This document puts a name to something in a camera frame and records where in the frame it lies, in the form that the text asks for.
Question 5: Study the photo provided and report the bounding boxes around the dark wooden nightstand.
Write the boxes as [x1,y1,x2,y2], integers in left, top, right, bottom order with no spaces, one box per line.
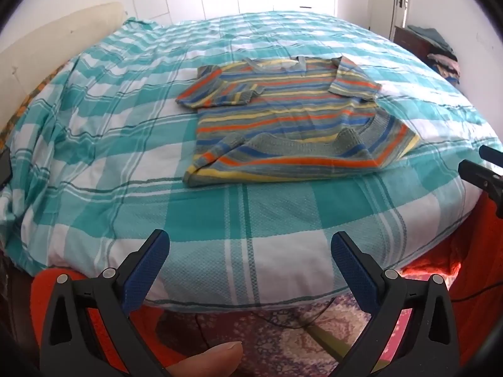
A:
[394,25,433,60]

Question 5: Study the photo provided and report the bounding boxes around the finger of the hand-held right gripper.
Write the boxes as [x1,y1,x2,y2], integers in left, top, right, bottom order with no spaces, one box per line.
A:
[479,145,503,166]
[458,160,503,218]

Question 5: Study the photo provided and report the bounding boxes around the purple patterned rug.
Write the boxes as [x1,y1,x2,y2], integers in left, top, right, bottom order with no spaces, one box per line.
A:
[155,294,399,377]

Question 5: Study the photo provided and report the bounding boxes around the black device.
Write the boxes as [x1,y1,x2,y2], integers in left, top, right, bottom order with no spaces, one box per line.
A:
[0,147,13,188]

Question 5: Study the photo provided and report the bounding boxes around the orange blanket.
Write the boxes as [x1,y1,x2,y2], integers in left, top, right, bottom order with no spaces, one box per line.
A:
[31,192,503,377]

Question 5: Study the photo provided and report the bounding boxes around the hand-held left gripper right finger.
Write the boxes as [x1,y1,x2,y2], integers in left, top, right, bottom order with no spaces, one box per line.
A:
[331,231,460,377]

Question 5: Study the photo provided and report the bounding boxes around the white door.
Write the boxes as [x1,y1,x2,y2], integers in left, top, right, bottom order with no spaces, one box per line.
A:
[369,0,410,40]

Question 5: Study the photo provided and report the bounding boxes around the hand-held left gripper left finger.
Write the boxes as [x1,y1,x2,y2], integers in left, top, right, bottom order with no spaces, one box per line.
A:
[39,229,174,377]

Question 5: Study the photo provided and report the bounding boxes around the yellow patterned sheet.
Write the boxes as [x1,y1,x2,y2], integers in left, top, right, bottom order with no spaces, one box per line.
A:
[0,74,56,144]

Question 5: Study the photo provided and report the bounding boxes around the teal plaid bedspread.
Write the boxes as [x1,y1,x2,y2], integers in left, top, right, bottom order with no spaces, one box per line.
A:
[0,11,503,307]

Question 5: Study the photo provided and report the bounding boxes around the olive green strap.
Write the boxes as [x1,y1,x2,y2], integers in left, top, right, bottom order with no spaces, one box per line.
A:
[306,323,388,374]

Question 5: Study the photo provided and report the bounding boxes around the beige headboard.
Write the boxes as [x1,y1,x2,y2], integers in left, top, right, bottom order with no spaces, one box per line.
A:
[0,2,126,134]

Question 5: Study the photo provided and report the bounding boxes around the black floor cable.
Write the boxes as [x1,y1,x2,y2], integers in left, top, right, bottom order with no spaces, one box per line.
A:
[251,298,342,331]

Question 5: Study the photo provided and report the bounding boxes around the person's left hand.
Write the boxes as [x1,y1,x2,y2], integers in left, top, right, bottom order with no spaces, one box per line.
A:
[165,341,244,377]

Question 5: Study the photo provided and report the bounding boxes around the pile of clothes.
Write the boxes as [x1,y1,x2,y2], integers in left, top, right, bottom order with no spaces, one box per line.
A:
[406,25,461,84]

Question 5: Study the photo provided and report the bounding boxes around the striped knit sweater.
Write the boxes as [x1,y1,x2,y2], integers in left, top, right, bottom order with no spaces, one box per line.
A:
[175,57,421,188]

